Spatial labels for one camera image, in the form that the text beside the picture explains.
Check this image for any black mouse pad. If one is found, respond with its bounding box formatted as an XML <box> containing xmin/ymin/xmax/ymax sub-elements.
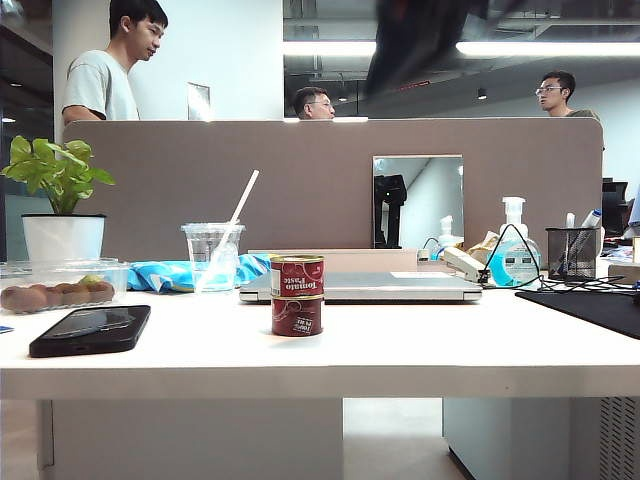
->
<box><xmin>514</xmin><ymin>288</ymin><xmax>640</xmax><ymax>342</ymax></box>

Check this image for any wooden box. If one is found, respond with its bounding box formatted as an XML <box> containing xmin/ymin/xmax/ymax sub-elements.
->
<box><xmin>606</xmin><ymin>261</ymin><xmax>640</xmax><ymax>287</ymax></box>

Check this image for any green leafy plant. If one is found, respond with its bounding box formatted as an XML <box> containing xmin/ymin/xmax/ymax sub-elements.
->
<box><xmin>0</xmin><ymin>134</ymin><xmax>117</xmax><ymax>217</ymax></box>

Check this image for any rectangular mirror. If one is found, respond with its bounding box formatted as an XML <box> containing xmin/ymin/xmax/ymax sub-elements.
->
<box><xmin>371</xmin><ymin>154</ymin><xmax>466</xmax><ymax>250</ymax></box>

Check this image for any brown desk divider panel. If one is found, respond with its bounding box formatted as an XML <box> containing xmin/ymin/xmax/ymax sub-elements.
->
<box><xmin>62</xmin><ymin>117</ymin><xmax>605</xmax><ymax>264</ymax></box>

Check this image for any white plant pot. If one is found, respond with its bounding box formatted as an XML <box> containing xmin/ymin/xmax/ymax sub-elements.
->
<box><xmin>21</xmin><ymin>213</ymin><xmax>108</xmax><ymax>265</ymax></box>

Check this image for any white stapler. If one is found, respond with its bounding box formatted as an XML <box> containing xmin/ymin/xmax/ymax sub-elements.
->
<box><xmin>441</xmin><ymin>245</ymin><xmax>490</xmax><ymax>287</ymax></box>

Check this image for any silver Dell laptop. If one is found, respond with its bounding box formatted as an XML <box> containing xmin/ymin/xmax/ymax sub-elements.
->
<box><xmin>238</xmin><ymin>270</ymin><xmax>484</xmax><ymax>306</ymax></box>

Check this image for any blue plastic bag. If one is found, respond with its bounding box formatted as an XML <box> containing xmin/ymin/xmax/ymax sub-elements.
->
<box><xmin>125</xmin><ymin>252</ymin><xmax>274</xmax><ymax>293</ymax></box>

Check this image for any white drinking straw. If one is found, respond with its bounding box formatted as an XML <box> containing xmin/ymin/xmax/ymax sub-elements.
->
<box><xmin>197</xmin><ymin>169</ymin><xmax>261</xmax><ymax>293</ymax></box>

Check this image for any golden snack bag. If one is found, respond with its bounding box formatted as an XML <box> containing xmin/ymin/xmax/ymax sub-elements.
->
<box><xmin>465</xmin><ymin>231</ymin><xmax>502</xmax><ymax>262</ymax></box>

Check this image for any black cable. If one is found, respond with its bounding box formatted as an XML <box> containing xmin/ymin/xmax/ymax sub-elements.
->
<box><xmin>477</xmin><ymin>223</ymin><xmax>640</xmax><ymax>307</ymax></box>

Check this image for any man in olive shirt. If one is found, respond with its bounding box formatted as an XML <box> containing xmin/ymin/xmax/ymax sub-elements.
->
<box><xmin>534</xmin><ymin>70</ymin><xmax>602</xmax><ymax>122</ymax></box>

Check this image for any black mesh pen holder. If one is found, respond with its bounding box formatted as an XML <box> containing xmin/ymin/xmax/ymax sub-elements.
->
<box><xmin>544</xmin><ymin>225</ymin><xmax>602</xmax><ymax>282</ymax></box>

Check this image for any white blue marker pen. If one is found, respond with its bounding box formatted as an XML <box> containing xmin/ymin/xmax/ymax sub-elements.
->
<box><xmin>578</xmin><ymin>207</ymin><xmax>605</xmax><ymax>230</ymax></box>

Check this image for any blue hand sanitizer bottle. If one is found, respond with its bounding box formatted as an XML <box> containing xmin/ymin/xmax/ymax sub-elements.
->
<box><xmin>487</xmin><ymin>196</ymin><xmax>543</xmax><ymax>289</ymax></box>

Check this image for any clear plastic cup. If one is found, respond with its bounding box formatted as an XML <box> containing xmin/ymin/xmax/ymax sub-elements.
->
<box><xmin>180</xmin><ymin>222</ymin><xmax>247</xmax><ymax>295</ymax></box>

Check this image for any seated man with glasses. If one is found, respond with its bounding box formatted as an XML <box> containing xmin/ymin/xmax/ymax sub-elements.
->
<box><xmin>291</xmin><ymin>85</ymin><xmax>337</xmax><ymax>122</ymax></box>

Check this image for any man in grey t-shirt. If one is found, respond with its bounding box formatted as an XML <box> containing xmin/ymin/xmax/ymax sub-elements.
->
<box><xmin>61</xmin><ymin>0</ymin><xmax>170</xmax><ymax>123</ymax></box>

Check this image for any long ceiling light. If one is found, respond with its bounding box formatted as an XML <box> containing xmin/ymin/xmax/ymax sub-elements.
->
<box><xmin>282</xmin><ymin>40</ymin><xmax>378</xmax><ymax>57</ymax></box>
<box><xmin>454</xmin><ymin>40</ymin><xmax>640</xmax><ymax>57</ymax></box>

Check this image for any black smartphone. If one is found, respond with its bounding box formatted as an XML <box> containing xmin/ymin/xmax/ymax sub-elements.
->
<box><xmin>28</xmin><ymin>304</ymin><xmax>152</xmax><ymax>359</ymax></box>

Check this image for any red tomato paste can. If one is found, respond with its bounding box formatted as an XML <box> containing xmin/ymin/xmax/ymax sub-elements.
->
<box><xmin>269</xmin><ymin>254</ymin><xmax>326</xmax><ymax>299</ymax></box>
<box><xmin>271</xmin><ymin>294</ymin><xmax>325</xmax><ymax>338</ymax></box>

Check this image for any grey desk drawer cabinet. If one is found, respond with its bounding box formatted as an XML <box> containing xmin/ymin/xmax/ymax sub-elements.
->
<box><xmin>441</xmin><ymin>397</ymin><xmax>640</xmax><ymax>480</ymax></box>

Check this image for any clear plastic fruit container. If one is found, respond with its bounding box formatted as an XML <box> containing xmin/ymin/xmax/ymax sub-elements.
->
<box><xmin>0</xmin><ymin>257</ymin><xmax>132</xmax><ymax>315</ymax></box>

